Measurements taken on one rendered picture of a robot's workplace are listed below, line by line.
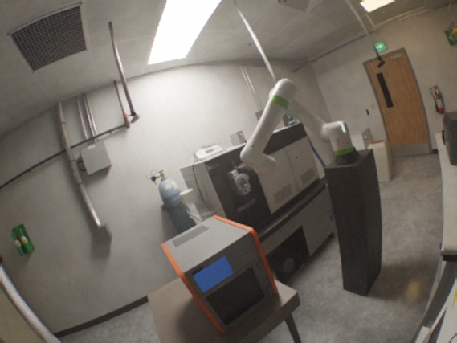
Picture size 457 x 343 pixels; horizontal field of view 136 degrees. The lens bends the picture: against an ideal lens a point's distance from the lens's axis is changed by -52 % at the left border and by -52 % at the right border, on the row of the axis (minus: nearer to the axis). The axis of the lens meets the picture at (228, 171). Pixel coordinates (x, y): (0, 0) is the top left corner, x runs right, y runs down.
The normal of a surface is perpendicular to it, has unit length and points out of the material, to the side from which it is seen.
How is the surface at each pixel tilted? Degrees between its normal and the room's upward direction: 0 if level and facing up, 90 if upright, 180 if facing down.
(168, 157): 90
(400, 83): 90
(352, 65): 90
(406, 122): 90
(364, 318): 0
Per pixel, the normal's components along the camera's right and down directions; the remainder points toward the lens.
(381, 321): -0.36, -0.92
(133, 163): 0.48, -0.06
